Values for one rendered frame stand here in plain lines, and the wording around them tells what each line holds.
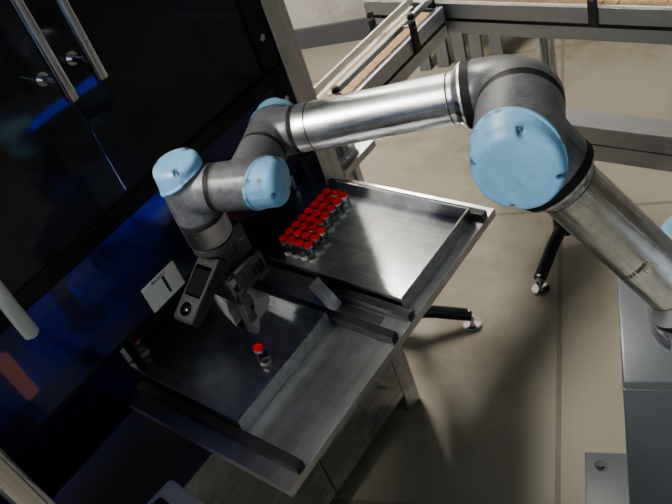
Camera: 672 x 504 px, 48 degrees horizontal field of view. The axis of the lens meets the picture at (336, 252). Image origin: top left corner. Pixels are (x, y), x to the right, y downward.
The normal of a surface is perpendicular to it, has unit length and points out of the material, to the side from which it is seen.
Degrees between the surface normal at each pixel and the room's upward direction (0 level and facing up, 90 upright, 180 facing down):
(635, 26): 90
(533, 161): 84
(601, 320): 0
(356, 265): 0
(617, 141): 90
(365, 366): 0
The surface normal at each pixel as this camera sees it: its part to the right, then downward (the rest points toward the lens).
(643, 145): -0.56, 0.66
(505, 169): -0.30, 0.61
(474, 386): -0.28, -0.72
